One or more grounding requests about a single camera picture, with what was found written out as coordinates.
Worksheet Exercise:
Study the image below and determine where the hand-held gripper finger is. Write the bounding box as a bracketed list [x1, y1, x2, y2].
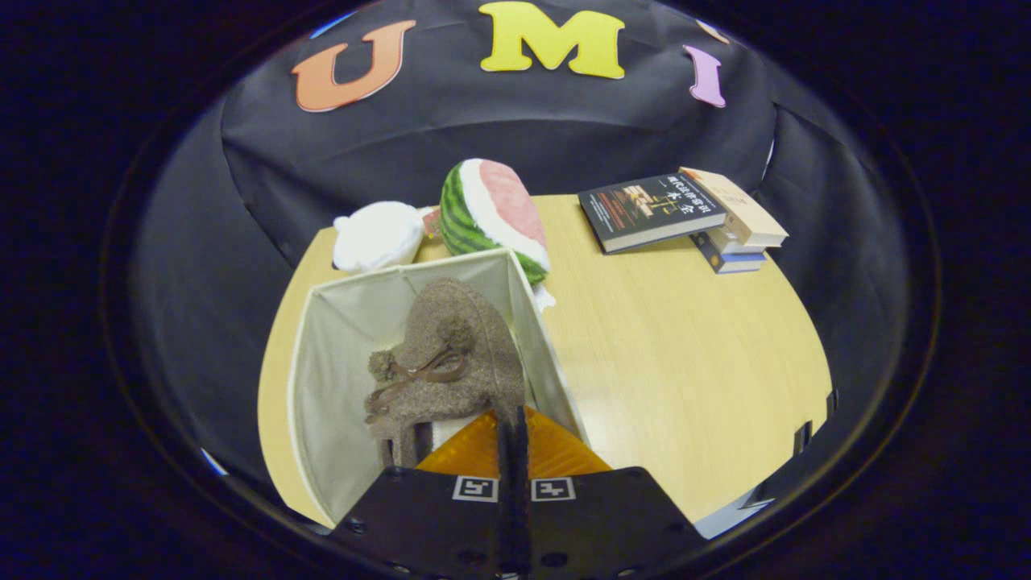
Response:
[330, 407, 515, 580]
[513, 405, 711, 580]

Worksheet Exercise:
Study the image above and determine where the brown fuzzy shoe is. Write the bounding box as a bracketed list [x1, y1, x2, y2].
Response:
[364, 278, 526, 470]

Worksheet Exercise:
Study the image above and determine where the fabric storage box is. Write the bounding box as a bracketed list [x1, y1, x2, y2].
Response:
[288, 248, 589, 528]

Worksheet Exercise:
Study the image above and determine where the watermelon slice plush toy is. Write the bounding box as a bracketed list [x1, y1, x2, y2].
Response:
[440, 159, 552, 285]

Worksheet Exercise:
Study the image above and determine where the white plush toy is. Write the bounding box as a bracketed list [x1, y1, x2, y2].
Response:
[333, 201, 436, 275]

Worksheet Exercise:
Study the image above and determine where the black cover book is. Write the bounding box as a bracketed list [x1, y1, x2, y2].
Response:
[578, 173, 728, 255]

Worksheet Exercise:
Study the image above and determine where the blue cover book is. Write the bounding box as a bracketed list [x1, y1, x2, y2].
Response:
[690, 232, 766, 275]

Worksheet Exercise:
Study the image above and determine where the beige cover book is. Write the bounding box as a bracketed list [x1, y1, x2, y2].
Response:
[679, 167, 789, 249]

